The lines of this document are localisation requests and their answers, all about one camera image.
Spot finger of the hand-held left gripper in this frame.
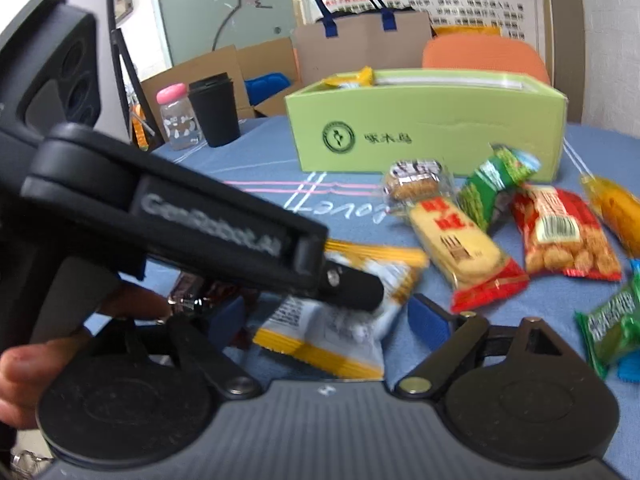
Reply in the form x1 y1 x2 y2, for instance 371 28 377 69
320 262 386 312

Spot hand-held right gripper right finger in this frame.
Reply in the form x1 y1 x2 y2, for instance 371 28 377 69
394 294 576 401

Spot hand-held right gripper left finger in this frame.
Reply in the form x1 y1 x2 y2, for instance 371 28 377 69
95 297 263 402

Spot dark red snack packet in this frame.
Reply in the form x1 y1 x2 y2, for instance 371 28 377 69
167 272 261 350

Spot yellow white snack packet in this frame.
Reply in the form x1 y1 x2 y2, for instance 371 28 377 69
252 241 431 380

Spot yellow rice cracker packet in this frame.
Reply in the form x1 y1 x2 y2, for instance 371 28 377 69
407 196 530 315

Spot red peanut snack packet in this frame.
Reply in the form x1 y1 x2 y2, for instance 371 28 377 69
510 184 624 281

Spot light green cardboard box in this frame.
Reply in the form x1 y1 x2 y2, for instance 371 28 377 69
284 67 568 184

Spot yellow soft bread packet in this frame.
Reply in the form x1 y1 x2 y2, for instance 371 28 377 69
579 174 640 257

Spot person's left hand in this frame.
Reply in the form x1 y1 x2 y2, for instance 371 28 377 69
0 282 168 428

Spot orange plastic object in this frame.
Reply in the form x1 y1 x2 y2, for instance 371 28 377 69
129 97 155 152

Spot clear bottle pink lid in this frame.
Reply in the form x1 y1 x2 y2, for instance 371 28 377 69
156 83 203 152

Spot blue striped tablecloth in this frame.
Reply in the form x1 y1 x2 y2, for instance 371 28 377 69
82 115 640 480

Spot black cup with lid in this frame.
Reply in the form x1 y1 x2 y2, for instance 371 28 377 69
188 72 242 148

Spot round sesame cookie packet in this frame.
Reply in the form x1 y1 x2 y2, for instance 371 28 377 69
381 159 453 211

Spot open cardboard box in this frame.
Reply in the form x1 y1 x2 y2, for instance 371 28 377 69
139 37 301 143

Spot green pea snack packet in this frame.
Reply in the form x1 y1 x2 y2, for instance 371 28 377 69
457 144 542 233

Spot blue plastic object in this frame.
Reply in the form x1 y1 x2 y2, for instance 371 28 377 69
245 72 291 106

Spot frosted glass panel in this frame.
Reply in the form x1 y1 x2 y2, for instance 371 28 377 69
152 0 301 68

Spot orange chair back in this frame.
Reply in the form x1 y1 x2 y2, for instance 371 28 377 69
421 35 551 86

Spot black metal frame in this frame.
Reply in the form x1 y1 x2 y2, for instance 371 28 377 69
111 27 166 147

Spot brown paper bag blue handles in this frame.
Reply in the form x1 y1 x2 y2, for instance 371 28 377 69
292 0 433 96

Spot wall poster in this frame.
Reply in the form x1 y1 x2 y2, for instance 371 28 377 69
287 0 546 56

